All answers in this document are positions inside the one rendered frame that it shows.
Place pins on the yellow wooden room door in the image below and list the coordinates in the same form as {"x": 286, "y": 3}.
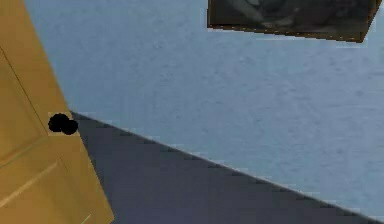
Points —
{"x": 30, "y": 166}

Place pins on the dark framed wall picture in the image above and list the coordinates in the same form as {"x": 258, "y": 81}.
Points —
{"x": 293, "y": 15}

